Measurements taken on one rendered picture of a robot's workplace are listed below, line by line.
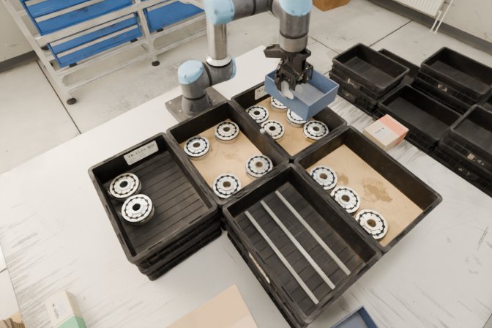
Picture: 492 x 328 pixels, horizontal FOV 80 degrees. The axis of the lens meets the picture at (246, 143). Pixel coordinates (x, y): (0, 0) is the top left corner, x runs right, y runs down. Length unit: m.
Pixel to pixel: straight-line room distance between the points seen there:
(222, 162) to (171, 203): 0.25
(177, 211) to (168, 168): 0.19
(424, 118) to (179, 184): 1.64
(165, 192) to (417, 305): 0.93
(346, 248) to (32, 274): 1.08
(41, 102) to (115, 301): 2.29
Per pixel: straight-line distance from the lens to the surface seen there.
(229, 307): 0.94
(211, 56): 1.35
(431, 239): 1.34
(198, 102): 1.41
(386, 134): 1.45
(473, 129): 2.14
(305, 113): 0.96
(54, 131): 2.84
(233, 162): 1.17
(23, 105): 3.23
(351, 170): 1.21
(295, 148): 1.22
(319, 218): 1.08
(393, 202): 1.19
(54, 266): 1.33
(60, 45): 2.78
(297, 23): 0.77
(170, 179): 1.16
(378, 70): 2.28
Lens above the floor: 1.79
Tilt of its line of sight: 52 degrees down
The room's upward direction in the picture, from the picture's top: 1 degrees counter-clockwise
